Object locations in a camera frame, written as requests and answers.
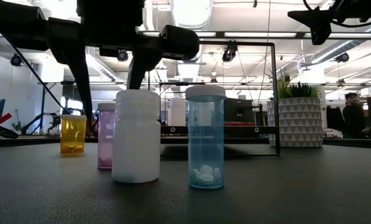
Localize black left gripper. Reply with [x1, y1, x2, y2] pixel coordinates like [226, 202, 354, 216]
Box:
[48, 17, 200, 128]

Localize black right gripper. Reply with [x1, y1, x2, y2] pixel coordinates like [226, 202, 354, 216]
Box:
[287, 0, 365, 46]

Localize pink vial white cap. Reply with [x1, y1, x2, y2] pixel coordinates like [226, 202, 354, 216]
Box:
[96, 102, 116, 170]

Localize large white plastic bottle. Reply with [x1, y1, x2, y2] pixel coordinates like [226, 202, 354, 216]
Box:
[111, 89, 162, 184]

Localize orange pill bottle white cap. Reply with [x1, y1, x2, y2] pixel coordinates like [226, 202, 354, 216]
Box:
[60, 114, 88, 154]

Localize black ceiling spotlight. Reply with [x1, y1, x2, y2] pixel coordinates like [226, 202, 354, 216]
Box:
[10, 53, 24, 67]
[221, 43, 238, 63]
[335, 52, 350, 64]

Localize white cylindrical container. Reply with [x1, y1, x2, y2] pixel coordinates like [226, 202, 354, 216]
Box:
[169, 96, 187, 127]

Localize potted succulent patterned pot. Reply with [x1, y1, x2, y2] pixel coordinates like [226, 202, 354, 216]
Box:
[266, 70, 325, 149]

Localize person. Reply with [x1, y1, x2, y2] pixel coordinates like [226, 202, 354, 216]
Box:
[340, 91, 369, 140]

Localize black equipment case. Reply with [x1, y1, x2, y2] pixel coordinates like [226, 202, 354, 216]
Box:
[223, 98, 261, 127]

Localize blue vial with white pills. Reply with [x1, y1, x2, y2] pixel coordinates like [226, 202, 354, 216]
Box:
[185, 85, 227, 190]

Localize black table mat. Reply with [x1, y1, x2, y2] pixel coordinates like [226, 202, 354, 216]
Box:
[0, 141, 371, 224]

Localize wooden shelf black metal frame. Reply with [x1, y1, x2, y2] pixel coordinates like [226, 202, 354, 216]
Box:
[159, 40, 281, 157]

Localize black clamp bracket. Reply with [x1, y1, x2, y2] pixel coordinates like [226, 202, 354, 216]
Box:
[0, 121, 20, 140]

